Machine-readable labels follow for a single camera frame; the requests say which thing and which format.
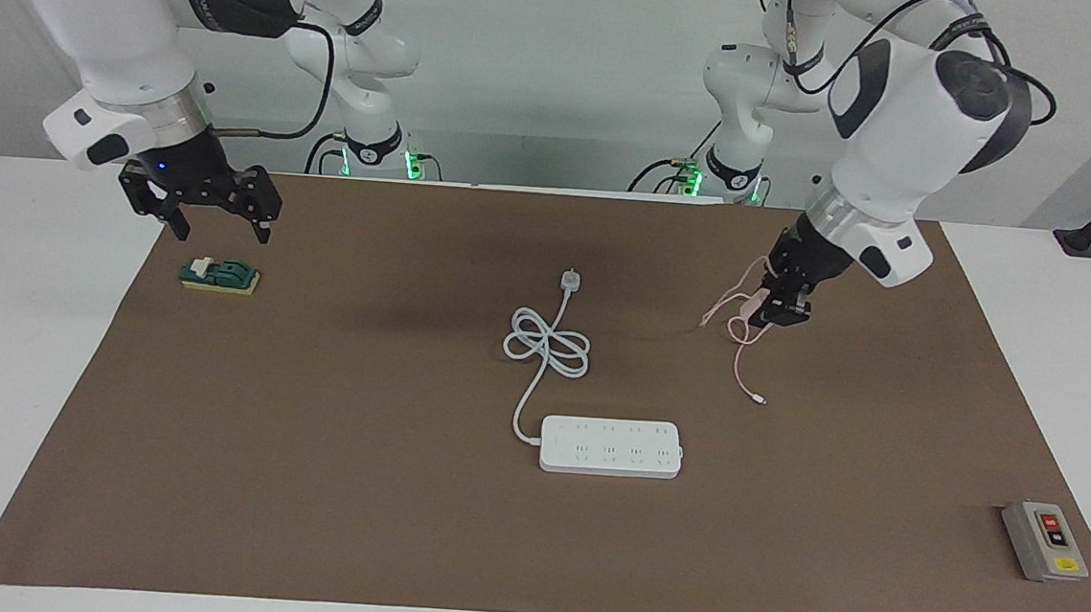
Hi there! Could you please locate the grey on-off switch box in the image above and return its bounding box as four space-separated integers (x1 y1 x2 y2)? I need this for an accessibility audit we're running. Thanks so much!
997 498 1091 586

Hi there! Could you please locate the pink charging cable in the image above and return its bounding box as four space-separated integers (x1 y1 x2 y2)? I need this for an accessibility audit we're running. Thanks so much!
694 252 781 406

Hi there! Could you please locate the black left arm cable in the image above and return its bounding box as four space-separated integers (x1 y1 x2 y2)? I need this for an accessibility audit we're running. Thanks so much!
777 0 1066 127

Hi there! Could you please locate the white power strip cord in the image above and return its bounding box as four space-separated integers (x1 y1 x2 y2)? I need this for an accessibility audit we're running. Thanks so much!
496 264 598 449

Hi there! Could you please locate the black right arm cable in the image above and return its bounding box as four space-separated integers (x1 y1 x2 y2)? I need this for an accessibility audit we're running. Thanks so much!
210 12 339 146

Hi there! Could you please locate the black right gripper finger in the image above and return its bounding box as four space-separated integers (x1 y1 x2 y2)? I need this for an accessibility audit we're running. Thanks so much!
221 166 285 248
115 161 193 241

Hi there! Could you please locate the green knife switch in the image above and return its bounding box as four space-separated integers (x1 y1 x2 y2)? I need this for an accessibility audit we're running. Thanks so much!
179 255 262 298

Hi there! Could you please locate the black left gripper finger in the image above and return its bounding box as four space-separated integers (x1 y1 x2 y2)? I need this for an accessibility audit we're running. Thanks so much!
781 284 816 329
748 278 790 330

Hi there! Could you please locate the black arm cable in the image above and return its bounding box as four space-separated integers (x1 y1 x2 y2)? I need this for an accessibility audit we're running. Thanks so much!
210 12 339 146
777 0 1066 127

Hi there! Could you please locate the white power strip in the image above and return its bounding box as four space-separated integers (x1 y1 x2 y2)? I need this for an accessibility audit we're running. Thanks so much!
537 413 686 482

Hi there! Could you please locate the black base cable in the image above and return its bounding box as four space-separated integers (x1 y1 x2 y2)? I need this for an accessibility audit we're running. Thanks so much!
626 110 725 201
303 129 352 178

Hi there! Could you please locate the brown table mat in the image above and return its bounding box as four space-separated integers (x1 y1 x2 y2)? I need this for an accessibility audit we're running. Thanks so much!
0 152 1091 612

